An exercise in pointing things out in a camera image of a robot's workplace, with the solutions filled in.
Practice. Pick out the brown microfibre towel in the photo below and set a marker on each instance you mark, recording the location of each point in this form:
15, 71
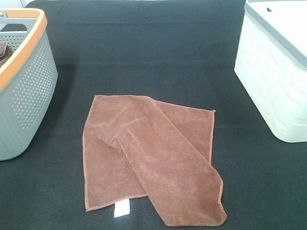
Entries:
135, 146

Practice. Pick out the brown towel inside basket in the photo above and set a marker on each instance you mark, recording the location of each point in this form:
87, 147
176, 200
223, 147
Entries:
5, 53

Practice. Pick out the black fabric table mat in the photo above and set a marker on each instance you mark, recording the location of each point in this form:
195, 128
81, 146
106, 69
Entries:
177, 51

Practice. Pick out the white storage box grey lid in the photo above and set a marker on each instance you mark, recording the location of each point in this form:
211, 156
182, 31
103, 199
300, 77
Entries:
271, 63

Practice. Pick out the grey perforated laundry basket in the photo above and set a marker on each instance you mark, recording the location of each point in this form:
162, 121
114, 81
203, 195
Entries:
27, 79

